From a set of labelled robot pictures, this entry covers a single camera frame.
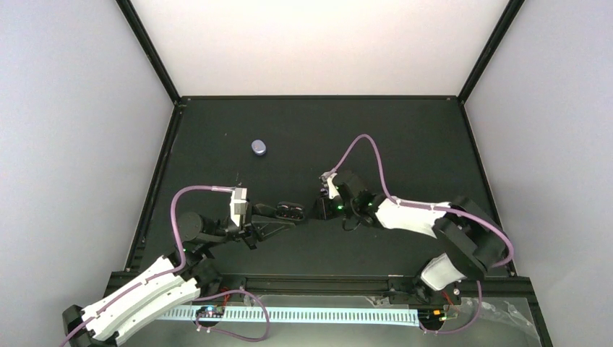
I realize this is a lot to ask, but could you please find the black earbud charging case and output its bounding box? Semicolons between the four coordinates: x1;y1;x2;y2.
275;202;307;223

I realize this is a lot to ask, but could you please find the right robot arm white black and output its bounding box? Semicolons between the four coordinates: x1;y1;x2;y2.
316;171;510;303

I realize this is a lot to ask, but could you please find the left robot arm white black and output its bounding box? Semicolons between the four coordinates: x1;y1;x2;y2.
62;202;305;346

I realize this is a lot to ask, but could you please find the lilac earbud charging case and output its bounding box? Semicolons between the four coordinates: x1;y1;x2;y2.
251;139;267;156

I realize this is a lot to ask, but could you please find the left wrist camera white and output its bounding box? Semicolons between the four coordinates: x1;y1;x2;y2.
229;187;248;228

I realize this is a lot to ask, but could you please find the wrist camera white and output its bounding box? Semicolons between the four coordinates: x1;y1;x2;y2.
320;171;340;200
229;187;248;228

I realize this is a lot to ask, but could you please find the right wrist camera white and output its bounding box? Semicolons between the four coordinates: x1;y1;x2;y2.
320;171;340;200

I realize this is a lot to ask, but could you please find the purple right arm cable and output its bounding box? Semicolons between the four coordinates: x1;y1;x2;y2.
327;134;515;269

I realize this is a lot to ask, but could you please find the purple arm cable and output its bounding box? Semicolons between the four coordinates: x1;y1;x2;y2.
327;134;515;269
59;184;236;347

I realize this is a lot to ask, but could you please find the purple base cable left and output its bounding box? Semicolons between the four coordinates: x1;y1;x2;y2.
194;289;272;343

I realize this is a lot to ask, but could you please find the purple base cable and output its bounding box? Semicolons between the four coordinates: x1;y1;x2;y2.
194;289;272;343
419;280;484;335

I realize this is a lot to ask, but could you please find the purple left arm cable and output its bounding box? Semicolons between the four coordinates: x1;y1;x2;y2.
59;184;236;347

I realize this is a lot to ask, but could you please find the white slotted cable duct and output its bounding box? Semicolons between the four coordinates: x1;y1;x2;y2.
158;305;420;327

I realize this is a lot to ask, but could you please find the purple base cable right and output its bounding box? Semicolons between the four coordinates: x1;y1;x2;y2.
419;280;484;335

